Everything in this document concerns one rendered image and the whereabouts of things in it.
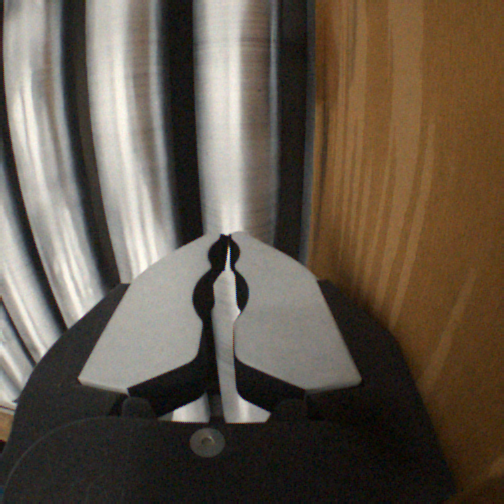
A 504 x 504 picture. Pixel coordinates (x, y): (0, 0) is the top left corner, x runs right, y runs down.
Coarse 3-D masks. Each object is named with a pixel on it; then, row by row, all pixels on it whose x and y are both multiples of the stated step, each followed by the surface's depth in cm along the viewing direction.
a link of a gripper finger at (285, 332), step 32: (256, 256) 11; (288, 256) 11; (256, 288) 9; (288, 288) 9; (256, 320) 8; (288, 320) 8; (320, 320) 8; (256, 352) 7; (288, 352) 7; (320, 352) 7; (256, 384) 7; (288, 384) 6; (320, 384) 6; (352, 384) 6
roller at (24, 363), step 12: (0, 300) 24; (0, 312) 24; (0, 324) 24; (12, 324) 26; (0, 336) 24; (12, 336) 26; (0, 348) 25; (12, 348) 26; (24, 348) 27; (0, 360) 25; (12, 360) 26; (24, 360) 27; (12, 372) 26; (24, 372) 27; (24, 384) 28
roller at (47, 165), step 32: (32, 0) 11; (64, 0) 13; (32, 32) 12; (64, 32) 14; (32, 64) 13; (64, 64) 15; (32, 96) 14; (64, 96) 16; (32, 128) 15; (64, 128) 17; (32, 160) 16; (64, 160) 17; (32, 192) 17; (64, 192) 18; (32, 224) 18; (64, 224) 19; (64, 256) 20; (96, 256) 22; (64, 288) 21; (96, 288) 22
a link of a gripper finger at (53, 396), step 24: (120, 288) 9; (96, 312) 8; (72, 336) 7; (96, 336) 7; (48, 360) 6; (72, 360) 7; (48, 384) 6; (72, 384) 6; (24, 408) 5; (48, 408) 5; (72, 408) 5; (96, 408) 6; (120, 408) 6; (24, 432) 5; (48, 432) 5; (0, 456) 4; (0, 480) 3
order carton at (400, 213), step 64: (320, 0) 11; (384, 0) 6; (448, 0) 3; (320, 64) 13; (384, 64) 7; (448, 64) 4; (320, 128) 15; (384, 128) 7; (448, 128) 5; (320, 192) 16; (384, 192) 8; (448, 192) 5; (320, 256) 16; (384, 256) 8; (448, 256) 5; (384, 320) 8; (448, 320) 5; (448, 384) 5; (448, 448) 4
